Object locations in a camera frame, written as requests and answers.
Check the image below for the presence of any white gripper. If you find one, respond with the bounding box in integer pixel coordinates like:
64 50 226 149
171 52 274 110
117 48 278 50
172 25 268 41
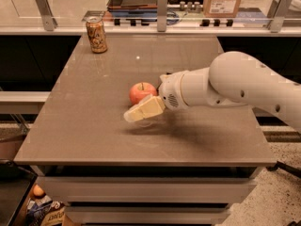
123 71 188 122

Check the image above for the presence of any red apple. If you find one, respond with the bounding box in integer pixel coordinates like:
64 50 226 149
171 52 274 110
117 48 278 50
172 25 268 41
129 82 157 105

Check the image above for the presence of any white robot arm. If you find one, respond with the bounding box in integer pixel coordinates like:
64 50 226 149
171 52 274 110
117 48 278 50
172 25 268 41
124 52 301 132

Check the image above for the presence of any orange soda can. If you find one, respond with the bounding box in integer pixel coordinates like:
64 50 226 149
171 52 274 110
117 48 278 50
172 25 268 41
86 16 108 54

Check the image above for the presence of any upper white drawer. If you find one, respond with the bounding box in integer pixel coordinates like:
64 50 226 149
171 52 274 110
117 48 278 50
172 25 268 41
38 177 256 203

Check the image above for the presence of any white drawer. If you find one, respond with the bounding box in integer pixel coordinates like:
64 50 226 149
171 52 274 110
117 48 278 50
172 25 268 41
38 177 256 203
67 207 230 225

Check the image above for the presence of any cardboard box with label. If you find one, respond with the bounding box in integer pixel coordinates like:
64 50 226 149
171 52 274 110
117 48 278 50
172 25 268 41
203 0 241 18

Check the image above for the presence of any lower white drawer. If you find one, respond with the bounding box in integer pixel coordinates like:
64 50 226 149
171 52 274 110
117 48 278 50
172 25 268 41
67 207 230 225

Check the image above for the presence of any small orange fruit in bin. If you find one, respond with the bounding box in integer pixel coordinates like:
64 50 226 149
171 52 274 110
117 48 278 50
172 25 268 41
33 185 45 198

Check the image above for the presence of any snack bag in bin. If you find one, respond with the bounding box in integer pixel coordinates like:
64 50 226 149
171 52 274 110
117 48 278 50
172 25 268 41
25 196 65 226

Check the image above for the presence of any black bin at left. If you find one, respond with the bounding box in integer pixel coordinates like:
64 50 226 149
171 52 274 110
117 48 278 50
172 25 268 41
0 159 36 226

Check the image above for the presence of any middle metal rail bracket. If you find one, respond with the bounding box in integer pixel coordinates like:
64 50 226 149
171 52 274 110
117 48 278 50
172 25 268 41
157 0 167 32

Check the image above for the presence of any metal rail bracket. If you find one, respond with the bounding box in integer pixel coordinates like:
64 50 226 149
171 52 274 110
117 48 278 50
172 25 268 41
35 0 57 31
267 0 293 33
157 0 167 32

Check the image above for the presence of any left metal rail bracket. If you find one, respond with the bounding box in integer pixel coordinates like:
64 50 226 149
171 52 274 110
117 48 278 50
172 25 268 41
35 0 57 31

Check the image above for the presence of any right metal rail bracket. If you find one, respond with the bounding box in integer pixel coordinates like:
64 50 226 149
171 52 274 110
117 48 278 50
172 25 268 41
267 0 293 33

